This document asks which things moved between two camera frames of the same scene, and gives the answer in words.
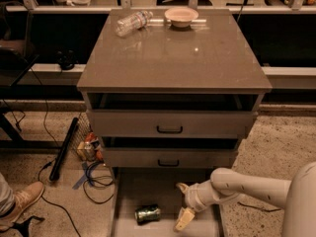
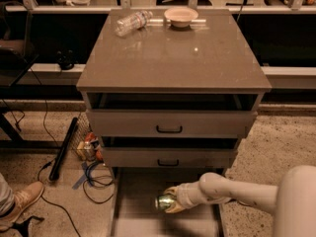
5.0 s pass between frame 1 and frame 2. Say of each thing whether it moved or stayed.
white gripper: moved
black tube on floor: stayed
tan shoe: stayed
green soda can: moved
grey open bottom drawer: stayed
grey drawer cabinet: stayed
